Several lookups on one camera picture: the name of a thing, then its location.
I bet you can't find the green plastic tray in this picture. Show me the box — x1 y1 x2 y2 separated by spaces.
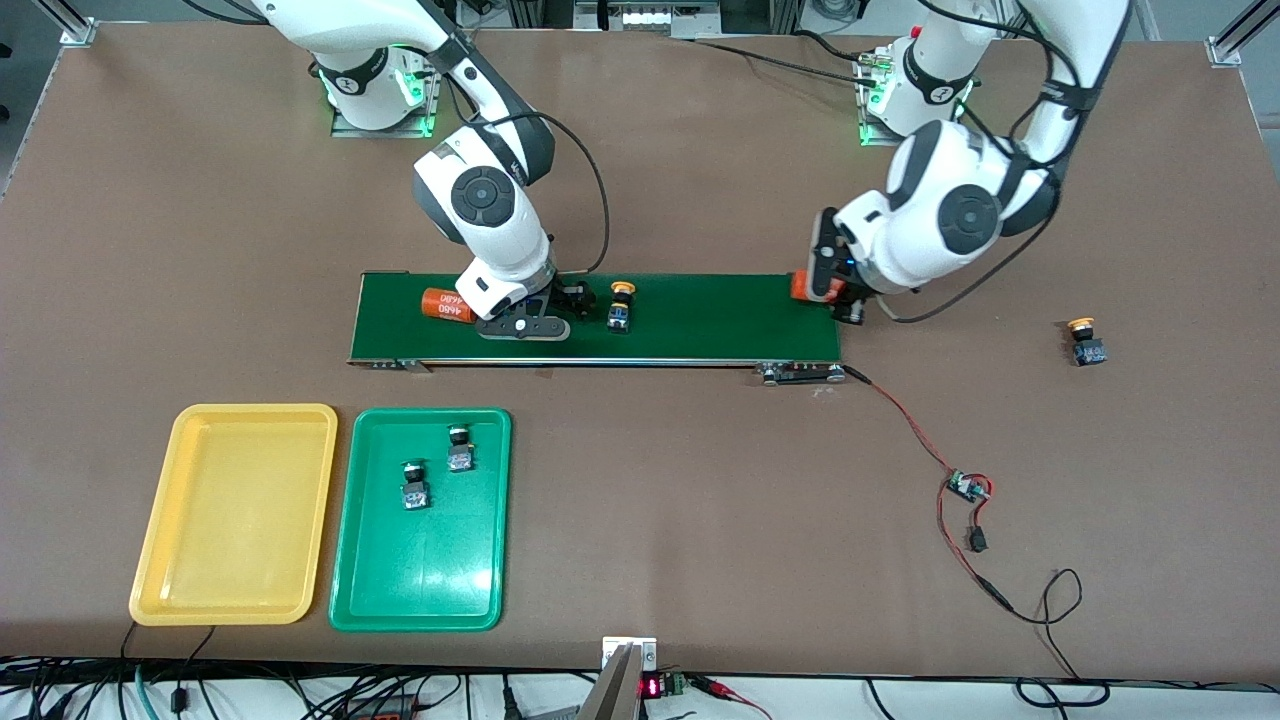
328 407 513 633

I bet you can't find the red clip lead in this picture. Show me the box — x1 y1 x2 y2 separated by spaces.
690 676 773 720

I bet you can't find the metal frame rack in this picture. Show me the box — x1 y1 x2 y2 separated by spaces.
505 0 801 41

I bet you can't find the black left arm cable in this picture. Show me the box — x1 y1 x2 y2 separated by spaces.
880 0 1091 324

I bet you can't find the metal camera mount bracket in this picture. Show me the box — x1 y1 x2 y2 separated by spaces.
578 637 659 720

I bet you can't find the aluminium frame profile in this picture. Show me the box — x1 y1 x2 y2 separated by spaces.
35 0 99 47
1205 0 1280 69

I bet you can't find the yellow plastic tray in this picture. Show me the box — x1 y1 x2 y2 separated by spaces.
128 403 339 627

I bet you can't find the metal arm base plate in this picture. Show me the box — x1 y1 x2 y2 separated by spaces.
857 50 966 149
330 28 447 139

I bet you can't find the black cable on table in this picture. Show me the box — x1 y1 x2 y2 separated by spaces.
690 28 883 89

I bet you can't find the green conveyor belt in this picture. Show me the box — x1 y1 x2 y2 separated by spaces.
346 270 847 387

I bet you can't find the black cable bundle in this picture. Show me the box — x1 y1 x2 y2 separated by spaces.
0 622 601 720

